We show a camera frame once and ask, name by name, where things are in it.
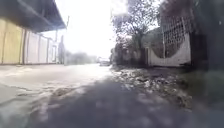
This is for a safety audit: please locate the vehicle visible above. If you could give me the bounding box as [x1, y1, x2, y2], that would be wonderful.
[98, 58, 112, 67]

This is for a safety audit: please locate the grey cracked asphalt road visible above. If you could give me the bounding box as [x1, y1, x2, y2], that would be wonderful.
[0, 63, 224, 128]

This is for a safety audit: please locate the rubble strip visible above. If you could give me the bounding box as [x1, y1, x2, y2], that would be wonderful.
[110, 64, 195, 110]

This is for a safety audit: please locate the tree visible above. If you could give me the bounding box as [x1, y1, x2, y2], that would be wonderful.
[110, 0, 162, 51]

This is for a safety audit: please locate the pole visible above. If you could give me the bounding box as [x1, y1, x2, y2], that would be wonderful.
[58, 34, 67, 65]

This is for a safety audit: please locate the white gate with lattice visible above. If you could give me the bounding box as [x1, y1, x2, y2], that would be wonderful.
[145, 15, 194, 68]

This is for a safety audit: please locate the yellow and white building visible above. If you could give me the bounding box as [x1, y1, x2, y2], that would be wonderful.
[0, 0, 68, 66]

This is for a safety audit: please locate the low wall with bushes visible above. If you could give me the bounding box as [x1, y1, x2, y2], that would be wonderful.
[110, 41, 148, 66]

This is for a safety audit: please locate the dark wall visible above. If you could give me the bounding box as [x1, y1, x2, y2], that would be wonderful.
[190, 0, 224, 72]

